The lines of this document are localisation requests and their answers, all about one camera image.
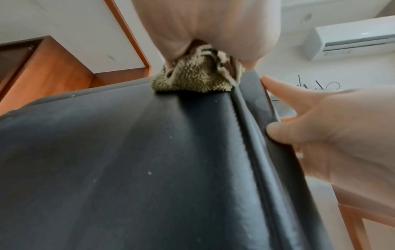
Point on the person's right hand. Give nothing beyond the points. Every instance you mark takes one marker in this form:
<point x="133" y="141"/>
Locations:
<point x="345" y="136"/>

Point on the person's left hand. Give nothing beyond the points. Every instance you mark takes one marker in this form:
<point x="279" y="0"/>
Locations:
<point x="210" y="19"/>

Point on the green cleaning cloth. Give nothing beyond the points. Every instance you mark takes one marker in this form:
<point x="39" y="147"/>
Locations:
<point x="197" y="73"/>

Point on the black leather chair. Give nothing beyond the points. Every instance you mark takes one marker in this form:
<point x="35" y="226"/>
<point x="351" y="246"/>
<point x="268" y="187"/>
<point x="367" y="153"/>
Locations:
<point x="123" y="171"/>

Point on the brown wooden table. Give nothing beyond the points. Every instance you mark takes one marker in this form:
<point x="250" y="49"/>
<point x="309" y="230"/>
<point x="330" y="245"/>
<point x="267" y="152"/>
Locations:
<point x="355" y="229"/>

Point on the white air conditioner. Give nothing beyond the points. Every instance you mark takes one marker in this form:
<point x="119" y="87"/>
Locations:
<point x="345" y="36"/>

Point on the round ceiling light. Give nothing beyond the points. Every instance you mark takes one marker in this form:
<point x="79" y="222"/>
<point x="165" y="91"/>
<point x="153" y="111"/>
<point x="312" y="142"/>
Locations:
<point x="110" y="58"/>

